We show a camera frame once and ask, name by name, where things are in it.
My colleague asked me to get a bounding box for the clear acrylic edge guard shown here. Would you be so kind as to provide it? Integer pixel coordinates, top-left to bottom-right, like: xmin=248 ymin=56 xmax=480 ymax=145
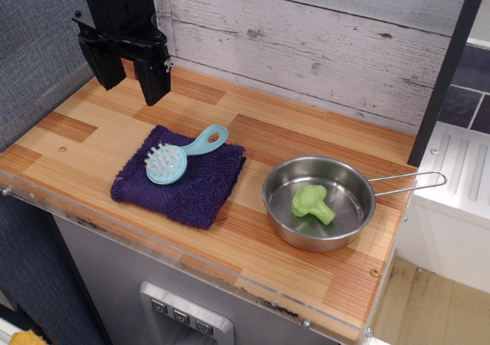
xmin=1 ymin=171 xmax=378 ymax=344

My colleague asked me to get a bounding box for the light blue scrub brush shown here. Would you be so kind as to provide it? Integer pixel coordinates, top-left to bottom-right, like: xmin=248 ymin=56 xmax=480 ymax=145
xmin=145 ymin=125 xmax=229 ymax=185

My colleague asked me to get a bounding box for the white toy sink counter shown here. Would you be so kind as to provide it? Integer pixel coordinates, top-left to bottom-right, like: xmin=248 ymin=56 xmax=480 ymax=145
xmin=396 ymin=122 xmax=489 ymax=291

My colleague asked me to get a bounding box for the black vertical post right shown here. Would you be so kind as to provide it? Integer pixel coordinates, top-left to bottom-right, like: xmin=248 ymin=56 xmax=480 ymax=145
xmin=407 ymin=0 xmax=482 ymax=167

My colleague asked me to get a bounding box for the green toy broccoli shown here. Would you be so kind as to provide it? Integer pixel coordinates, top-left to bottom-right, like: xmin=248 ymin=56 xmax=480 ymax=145
xmin=291 ymin=184 xmax=336 ymax=226

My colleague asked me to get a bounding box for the stainless steel pan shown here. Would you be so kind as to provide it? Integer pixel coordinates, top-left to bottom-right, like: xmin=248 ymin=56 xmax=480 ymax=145
xmin=261 ymin=155 xmax=448 ymax=253

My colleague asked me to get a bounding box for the grey dispenser button panel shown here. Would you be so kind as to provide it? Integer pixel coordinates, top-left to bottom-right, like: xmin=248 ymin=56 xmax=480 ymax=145
xmin=139 ymin=281 xmax=235 ymax=344

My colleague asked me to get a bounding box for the purple folded towel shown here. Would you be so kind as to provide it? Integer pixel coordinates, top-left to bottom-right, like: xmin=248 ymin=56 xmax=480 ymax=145
xmin=110 ymin=125 xmax=246 ymax=229

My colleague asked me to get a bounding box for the yellow object at corner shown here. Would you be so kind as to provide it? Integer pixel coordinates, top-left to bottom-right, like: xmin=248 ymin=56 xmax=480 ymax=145
xmin=8 ymin=331 xmax=47 ymax=345

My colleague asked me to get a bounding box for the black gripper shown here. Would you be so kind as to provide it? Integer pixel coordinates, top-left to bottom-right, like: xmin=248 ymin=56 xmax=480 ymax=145
xmin=72 ymin=0 xmax=172 ymax=106

